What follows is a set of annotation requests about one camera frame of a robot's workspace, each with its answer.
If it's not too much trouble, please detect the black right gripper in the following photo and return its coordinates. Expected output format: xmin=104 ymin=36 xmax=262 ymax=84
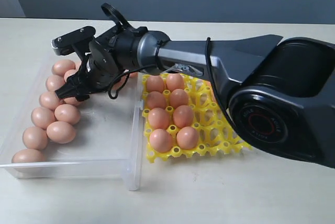
xmin=54 ymin=61 xmax=118 ymax=101

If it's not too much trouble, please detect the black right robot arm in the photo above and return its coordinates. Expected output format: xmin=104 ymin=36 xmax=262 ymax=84
xmin=51 ymin=25 xmax=334 ymax=167

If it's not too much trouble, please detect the clear plastic bin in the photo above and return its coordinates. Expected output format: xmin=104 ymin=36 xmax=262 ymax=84
xmin=1 ymin=54 xmax=143 ymax=191

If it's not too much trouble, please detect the yellow plastic egg tray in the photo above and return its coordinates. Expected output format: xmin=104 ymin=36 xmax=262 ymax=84
xmin=147 ymin=75 xmax=252 ymax=163

